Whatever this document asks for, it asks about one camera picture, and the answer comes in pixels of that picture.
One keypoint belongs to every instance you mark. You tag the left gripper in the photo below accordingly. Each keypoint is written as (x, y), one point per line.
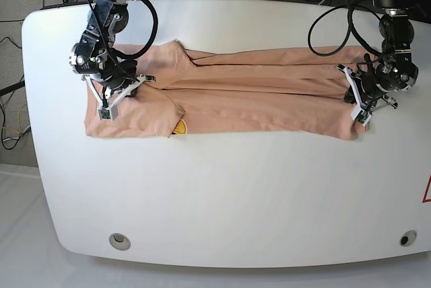
(356, 94)

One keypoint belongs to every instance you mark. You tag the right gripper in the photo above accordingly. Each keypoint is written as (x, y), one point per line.
(106, 96)

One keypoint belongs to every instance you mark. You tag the peach pink T-shirt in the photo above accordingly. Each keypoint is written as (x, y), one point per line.
(197, 92)

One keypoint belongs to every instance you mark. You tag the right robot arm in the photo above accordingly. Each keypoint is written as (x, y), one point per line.
(110, 74)

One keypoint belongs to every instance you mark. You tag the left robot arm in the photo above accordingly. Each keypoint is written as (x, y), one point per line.
(389, 70)

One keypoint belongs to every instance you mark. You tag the red triangle warning sticker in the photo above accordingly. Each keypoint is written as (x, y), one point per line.
(427, 194)

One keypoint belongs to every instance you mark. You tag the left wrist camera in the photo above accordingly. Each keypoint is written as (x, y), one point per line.
(361, 116)

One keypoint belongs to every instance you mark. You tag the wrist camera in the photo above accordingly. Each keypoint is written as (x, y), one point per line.
(361, 116)
(109, 113)

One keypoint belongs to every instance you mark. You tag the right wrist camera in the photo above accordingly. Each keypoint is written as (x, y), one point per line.
(109, 113)

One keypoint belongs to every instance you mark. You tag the left table cable grommet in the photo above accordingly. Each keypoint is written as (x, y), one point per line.
(119, 242)

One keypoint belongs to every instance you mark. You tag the table cable grommet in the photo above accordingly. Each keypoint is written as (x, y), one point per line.
(119, 242)
(408, 238)

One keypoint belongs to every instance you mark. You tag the right table cable grommet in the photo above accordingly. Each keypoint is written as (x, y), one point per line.
(408, 238)

